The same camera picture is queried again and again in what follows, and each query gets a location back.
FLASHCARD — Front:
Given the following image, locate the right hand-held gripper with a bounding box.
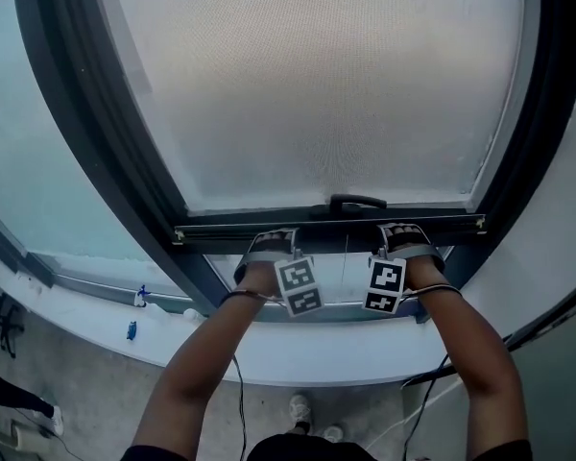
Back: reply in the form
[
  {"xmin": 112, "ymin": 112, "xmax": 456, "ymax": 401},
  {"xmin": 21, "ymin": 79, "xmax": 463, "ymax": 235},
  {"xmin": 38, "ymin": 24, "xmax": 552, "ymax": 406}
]
[{"xmin": 361, "ymin": 224, "xmax": 446, "ymax": 316}]

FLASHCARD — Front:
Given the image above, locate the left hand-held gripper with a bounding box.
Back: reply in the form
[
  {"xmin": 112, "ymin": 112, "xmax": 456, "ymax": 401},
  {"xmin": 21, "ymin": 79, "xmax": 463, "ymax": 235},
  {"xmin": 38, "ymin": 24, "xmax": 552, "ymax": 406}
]
[{"xmin": 232, "ymin": 227, "xmax": 325, "ymax": 318}]

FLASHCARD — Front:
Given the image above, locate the person's right forearm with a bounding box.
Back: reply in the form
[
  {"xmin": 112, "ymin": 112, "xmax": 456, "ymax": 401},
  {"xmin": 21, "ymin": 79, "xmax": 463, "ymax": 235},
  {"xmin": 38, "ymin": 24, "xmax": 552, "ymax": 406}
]
[{"xmin": 402, "ymin": 261, "xmax": 532, "ymax": 461}]

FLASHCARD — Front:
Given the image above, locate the person's left forearm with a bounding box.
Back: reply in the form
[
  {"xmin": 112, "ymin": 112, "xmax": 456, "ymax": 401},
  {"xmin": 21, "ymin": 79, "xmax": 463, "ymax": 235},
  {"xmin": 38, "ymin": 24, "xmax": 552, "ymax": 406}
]
[{"xmin": 133, "ymin": 264, "xmax": 282, "ymax": 461}]

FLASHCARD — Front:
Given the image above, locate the frosted hinged window sash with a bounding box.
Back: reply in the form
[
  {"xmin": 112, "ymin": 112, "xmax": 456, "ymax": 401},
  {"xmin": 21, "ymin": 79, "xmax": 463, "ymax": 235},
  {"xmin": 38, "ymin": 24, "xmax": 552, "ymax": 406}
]
[{"xmin": 95, "ymin": 0, "xmax": 527, "ymax": 218}]

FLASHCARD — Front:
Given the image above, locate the person's left hand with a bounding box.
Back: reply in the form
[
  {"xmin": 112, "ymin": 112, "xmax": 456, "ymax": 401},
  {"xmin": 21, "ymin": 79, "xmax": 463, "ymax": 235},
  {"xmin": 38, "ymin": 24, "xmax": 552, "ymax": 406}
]
[{"xmin": 251, "ymin": 228, "xmax": 294, "ymax": 255}]

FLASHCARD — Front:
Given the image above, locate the person's right hand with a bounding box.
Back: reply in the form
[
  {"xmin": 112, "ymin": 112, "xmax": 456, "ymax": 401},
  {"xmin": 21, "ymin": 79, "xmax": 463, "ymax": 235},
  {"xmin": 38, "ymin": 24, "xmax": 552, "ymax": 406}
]
[{"xmin": 385, "ymin": 223, "xmax": 429, "ymax": 253}]

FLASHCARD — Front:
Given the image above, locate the clear low glass pane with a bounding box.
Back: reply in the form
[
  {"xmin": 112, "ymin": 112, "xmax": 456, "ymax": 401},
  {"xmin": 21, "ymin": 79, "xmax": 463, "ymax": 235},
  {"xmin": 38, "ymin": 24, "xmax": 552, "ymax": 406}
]
[{"xmin": 204, "ymin": 251, "xmax": 438, "ymax": 309}]

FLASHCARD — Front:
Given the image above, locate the white and blue spray bottle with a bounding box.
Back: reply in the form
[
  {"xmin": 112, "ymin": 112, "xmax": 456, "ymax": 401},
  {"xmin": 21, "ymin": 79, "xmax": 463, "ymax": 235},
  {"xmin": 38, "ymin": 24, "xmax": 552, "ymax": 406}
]
[{"xmin": 132, "ymin": 283, "xmax": 152, "ymax": 310}]

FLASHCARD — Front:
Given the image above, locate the person's black shirt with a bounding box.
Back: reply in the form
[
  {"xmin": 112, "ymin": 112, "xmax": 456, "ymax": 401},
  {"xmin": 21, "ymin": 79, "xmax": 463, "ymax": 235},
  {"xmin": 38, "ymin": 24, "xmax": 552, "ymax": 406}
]
[{"xmin": 119, "ymin": 431, "xmax": 534, "ymax": 461}]

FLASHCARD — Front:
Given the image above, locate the large frosted glass pane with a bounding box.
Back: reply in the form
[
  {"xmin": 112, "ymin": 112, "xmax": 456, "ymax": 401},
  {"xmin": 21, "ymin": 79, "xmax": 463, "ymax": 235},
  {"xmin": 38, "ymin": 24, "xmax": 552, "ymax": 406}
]
[{"xmin": 0, "ymin": 0, "xmax": 188, "ymax": 297}]

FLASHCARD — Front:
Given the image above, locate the black office chair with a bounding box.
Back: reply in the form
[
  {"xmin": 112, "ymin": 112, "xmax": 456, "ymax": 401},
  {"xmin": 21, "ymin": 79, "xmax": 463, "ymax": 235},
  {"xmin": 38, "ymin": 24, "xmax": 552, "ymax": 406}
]
[{"xmin": 0, "ymin": 283, "xmax": 26, "ymax": 360}]

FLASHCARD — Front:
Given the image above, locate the thin pull cord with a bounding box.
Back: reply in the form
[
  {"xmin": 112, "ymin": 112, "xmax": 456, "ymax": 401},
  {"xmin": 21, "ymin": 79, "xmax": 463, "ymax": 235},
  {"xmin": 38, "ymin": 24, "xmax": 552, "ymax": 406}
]
[{"xmin": 340, "ymin": 234, "xmax": 350, "ymax": 291}]

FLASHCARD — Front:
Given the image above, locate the black window handle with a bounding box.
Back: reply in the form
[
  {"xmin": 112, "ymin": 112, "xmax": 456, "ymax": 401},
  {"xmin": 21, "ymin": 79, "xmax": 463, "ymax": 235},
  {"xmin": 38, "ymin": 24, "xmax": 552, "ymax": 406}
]
[{"xmin": 314, "ymin": 193, "xmax": 389, "ymax": 219}]

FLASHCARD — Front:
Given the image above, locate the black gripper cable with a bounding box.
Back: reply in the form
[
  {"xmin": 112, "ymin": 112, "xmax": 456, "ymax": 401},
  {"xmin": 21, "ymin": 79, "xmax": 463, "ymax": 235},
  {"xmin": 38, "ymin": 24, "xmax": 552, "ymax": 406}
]
[
  {"xmin": 219, "ymin": 288, "xmax": 282, "ymax": 461},
  {"xmin": 400, "ymin": 281, "xmax": 465, "ymax": 461}
]

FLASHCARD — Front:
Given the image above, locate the white cable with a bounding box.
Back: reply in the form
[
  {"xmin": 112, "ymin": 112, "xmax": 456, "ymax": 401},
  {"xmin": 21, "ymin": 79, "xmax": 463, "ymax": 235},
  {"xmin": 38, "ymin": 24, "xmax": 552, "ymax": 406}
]
[{"xmin": 362, "ymin": 380, "xmax": 462, "ymax": 453}]

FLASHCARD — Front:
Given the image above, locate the black aluminium window frame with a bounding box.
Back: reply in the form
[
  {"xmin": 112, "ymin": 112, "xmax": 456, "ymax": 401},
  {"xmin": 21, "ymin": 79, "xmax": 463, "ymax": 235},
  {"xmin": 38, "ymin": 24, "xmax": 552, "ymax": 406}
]
[{"xmin": 12, "ymin": 0, "xmax": 576, "ymax": 326}]

